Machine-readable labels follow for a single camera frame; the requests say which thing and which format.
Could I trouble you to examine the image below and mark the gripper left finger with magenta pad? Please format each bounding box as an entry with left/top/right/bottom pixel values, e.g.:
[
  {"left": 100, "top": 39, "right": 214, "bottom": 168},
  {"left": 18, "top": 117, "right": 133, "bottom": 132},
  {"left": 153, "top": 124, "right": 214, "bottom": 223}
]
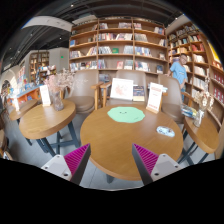
[{"left": 42, "top": 144, "right": 91, "bottom": 185}]

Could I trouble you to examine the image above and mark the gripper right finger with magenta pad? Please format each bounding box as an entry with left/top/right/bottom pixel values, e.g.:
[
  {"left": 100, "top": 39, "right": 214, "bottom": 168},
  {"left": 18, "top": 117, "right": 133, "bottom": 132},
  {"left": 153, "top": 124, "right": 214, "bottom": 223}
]
[{"left": 132, "top": 144, "right": 182, "bottom": 185}]

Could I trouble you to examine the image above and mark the green round mouse pad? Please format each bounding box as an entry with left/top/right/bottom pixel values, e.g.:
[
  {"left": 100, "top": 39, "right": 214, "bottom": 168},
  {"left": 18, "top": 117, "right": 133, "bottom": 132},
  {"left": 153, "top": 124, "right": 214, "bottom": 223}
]
[{"left": 107, "top": 106, "right": 145, "bottom": 123}]

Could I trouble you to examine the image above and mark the round wooden left table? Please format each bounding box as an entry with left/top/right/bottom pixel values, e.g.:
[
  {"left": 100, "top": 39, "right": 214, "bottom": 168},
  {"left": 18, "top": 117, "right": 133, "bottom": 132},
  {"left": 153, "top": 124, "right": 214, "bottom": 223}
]
[{"left": 19, "top": 99, "right": 79, "bottom": 156}]

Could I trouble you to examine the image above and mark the round wooden table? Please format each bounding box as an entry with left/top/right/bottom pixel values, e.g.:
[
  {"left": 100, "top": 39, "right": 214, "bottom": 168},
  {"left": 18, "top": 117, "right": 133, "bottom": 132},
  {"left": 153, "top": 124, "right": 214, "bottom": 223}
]
[
  {"left": 19, "top": 99, "right": 79, "bottom": 156},
  {"left": 80, "top": 105, "right": 183, "bottom": 181},
  {"left": 179, "top": 117, "right": 219, "bottom": 165}
]

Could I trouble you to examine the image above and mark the round wooden centre table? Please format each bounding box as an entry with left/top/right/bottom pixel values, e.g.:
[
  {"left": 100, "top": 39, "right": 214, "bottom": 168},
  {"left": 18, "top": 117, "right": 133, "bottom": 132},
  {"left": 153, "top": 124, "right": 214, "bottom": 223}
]
[{"left": 80, "top": 105, "right": 183, "bottom": 181}]

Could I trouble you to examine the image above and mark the round wooden right table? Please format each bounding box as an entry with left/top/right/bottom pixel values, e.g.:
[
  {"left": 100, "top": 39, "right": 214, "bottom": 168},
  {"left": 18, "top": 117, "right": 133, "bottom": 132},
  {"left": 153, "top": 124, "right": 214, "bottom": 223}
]
[{"left": 179, "top": 117, "right": 219, "bottom": 165}]

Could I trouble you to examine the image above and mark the brown armchair right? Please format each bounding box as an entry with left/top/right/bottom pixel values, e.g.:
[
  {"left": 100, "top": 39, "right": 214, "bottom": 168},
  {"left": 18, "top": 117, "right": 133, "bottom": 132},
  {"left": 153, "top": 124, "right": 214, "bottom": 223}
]
[{"left": 158, "top": 74, "right": 193, "bottom": 124}]

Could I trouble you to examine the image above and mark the brown armchair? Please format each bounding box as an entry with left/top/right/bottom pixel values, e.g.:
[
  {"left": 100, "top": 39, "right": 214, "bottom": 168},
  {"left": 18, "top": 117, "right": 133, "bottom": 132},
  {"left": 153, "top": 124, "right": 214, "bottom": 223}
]
[
  {"left": 68, "top": 69, "right": 102, "bottom": 114},
  {"left": 158, "top": 74, "right": 193, "bottom": 124},
  {"left": 100, "top": 70, "right": 148, "bottom": 107}
]

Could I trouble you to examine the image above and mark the white sign stand on centre table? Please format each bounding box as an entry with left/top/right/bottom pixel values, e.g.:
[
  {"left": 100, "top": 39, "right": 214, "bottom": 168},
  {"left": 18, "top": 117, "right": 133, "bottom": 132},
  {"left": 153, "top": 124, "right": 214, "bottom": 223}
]
[{"left": 146, "top": 83, "right": 163, "bottom": 113}]

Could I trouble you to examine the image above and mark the dark book on chair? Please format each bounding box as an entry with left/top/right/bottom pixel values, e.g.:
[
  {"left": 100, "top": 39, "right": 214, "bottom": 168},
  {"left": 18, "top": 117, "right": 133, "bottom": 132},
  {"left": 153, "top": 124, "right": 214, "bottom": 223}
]
[{"left": 133, "top": 86, "right": 145, "bottom": 102}]

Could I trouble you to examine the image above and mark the small wooden table far left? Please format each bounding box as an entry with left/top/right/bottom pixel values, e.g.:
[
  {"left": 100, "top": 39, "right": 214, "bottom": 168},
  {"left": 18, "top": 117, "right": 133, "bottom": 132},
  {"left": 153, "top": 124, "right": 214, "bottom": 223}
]
[{"left": 9, "top": 99, "right": 38, "bottom": 123}]

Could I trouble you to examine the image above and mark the brown armchair left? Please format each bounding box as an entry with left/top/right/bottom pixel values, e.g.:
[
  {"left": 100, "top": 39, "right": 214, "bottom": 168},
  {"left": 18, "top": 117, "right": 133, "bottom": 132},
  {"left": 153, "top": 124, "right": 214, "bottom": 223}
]
[{"left": 68, "top": 69, "right": 102, "bottom": 114}]

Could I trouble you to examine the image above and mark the white sign stand left table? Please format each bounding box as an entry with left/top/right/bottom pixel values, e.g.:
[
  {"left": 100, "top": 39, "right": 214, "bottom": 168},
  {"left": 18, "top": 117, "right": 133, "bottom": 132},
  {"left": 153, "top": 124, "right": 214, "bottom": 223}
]
[{"left": 40, "top": 85, "right": 51, "bottom": 106}]

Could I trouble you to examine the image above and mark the white picture book on chair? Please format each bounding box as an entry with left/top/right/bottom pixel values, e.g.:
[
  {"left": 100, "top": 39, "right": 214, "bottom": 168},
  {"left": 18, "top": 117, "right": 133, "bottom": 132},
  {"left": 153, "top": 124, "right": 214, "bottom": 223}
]
[{"left": 110, "top": 78, "right": 133, "bottom": 100}]

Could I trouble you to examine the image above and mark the vase with white flowers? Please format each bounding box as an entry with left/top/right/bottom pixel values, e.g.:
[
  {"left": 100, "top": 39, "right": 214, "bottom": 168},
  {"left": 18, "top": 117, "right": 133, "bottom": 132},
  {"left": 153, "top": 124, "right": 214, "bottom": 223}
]
[{"left": 194, "top": 77, "right": 214, "bottom": 127}]

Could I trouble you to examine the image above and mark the glass vase with dried flowers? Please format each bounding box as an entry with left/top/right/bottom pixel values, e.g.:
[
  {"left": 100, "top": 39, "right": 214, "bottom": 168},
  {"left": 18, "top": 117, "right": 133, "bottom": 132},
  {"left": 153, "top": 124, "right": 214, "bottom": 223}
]
[{"left": 44, "top": 69, "right": 74, "bottom": 111}]

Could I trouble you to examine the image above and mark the brown armchair middle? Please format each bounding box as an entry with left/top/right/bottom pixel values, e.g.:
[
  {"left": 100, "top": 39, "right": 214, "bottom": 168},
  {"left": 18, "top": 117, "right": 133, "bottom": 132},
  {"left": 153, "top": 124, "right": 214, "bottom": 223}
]
[{"left": 100, "top": 70, "right": 148, "bottom": 107}]

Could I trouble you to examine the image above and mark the man in blue shirt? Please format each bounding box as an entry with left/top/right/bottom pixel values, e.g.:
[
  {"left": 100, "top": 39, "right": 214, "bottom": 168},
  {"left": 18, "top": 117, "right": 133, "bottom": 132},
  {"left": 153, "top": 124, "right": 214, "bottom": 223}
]
[{"left": 167, "top": 53, "right": 187, "bottom": 92}]

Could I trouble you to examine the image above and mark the wooden bookshelf right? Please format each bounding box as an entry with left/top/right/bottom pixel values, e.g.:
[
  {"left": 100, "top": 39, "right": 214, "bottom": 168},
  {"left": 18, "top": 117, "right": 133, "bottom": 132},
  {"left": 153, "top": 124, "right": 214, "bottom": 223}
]
[{"left": 166, "top": 18, "right": 224, "bottom": 131}]

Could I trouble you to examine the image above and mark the distant wooden bookshelf left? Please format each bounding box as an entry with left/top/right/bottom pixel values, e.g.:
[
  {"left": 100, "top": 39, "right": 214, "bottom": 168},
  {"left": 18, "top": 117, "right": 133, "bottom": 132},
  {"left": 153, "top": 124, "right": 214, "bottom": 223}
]
[{"left": 29, "top": 51, "right": 49, "bottom": 84}]

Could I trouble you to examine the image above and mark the large wooden bookshelf centre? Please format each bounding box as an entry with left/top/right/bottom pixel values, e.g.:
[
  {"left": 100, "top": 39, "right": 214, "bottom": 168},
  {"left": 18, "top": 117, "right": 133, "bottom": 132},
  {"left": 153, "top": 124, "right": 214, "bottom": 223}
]
[{"left": 69, "top": 17, "right": 168, "bottom": 75}]

